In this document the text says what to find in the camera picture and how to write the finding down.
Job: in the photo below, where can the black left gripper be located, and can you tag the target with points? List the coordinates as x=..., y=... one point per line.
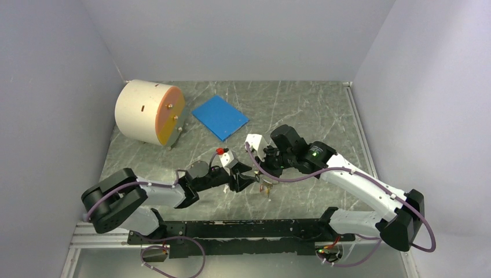
x=241, y=182

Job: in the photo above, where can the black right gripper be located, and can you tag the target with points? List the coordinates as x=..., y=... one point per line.
x=266, y=164

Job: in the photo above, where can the bunch of silver clips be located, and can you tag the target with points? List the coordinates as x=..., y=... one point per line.
x=265, y=189

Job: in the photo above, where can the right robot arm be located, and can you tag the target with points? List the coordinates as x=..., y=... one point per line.
x=397, y=217

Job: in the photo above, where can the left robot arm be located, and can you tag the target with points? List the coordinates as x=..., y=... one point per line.
x=125, y=200

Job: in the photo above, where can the blue folded paper folder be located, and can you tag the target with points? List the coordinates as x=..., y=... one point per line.
x=220, y=117

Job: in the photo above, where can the white cylinder drum box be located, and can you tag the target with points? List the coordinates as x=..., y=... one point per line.
x=151, y=112

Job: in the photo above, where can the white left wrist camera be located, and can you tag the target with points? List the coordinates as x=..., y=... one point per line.
x=228, y=159

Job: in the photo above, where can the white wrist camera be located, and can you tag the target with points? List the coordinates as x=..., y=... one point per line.
x=228, y=159
x=258, y=144

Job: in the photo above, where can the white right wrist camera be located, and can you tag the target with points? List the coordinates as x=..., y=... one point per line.
x=258, y=144

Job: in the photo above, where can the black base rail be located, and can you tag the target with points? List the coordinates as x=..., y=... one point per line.
x=236, y=237

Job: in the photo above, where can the aluminium frame rail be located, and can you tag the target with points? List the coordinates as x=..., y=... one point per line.
x=85, y=237

